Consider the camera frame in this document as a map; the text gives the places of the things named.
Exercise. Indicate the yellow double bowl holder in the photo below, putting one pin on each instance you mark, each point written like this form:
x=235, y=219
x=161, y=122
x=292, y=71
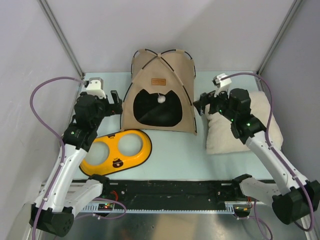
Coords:
x=117, y=161

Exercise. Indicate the beige fabric pet tent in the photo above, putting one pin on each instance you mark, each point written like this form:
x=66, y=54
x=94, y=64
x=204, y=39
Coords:
x=160, y=100

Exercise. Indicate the black tent pole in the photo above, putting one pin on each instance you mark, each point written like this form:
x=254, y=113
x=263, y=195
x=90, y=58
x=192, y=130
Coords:
x=176, y=61
x=175, y=72

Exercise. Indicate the black tent pole front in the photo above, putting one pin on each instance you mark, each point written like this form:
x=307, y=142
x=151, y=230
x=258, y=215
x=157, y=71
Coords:
x=175, y=72

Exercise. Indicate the black tent pole back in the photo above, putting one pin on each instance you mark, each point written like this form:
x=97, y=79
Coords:
x=176, y=61

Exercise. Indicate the white pompom toy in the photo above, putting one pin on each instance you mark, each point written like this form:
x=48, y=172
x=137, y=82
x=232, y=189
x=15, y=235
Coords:
x=161, y=99

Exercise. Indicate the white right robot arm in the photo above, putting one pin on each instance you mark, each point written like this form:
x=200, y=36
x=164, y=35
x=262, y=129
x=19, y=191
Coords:
x=292, y=196

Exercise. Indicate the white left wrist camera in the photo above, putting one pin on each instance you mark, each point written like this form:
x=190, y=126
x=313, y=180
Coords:
x=94, y=86

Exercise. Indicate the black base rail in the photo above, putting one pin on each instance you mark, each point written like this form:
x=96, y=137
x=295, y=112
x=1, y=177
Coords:
x=171, y=195

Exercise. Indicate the aluminium frame post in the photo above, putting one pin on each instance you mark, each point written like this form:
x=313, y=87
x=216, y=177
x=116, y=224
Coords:
x=51, y=18
x=287, y=21

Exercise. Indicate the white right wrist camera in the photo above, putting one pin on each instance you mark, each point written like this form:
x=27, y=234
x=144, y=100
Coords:
x=222, y=82

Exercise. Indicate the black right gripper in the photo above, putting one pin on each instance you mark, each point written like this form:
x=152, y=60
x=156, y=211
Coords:
x=209, y=98

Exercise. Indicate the cream fluffy cushion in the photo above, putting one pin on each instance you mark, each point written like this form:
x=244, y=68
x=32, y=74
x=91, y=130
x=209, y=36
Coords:
x=220, y=139

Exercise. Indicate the right aluminium frame post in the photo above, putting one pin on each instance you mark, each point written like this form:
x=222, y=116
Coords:
x=287, y=21

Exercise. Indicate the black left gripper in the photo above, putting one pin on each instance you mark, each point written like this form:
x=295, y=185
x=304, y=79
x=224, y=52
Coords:
x=115, y=108

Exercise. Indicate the left aluminium frame post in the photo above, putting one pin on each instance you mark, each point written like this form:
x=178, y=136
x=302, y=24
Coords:
x=51, y=18

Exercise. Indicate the small circuit board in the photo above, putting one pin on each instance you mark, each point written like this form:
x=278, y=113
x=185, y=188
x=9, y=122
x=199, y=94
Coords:
x=106, y=206

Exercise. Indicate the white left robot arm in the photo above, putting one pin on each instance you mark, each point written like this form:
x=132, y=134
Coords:
x=54, y=211

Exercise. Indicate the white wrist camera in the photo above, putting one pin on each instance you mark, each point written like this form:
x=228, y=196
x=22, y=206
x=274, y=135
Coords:
x=222, y=82
x=94, y=86

